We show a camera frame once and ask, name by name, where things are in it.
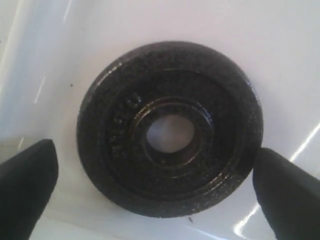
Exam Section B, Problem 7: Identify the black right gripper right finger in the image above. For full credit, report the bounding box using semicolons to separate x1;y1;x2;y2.
252;148;320;240

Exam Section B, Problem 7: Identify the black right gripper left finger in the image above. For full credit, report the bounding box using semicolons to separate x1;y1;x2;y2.
0;139;59;240

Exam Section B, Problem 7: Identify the black weight plate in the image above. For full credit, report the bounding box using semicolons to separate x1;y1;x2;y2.
76;41;264;218

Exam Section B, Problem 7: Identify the white plastic tray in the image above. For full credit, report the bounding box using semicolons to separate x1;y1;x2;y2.
0;0;320;240

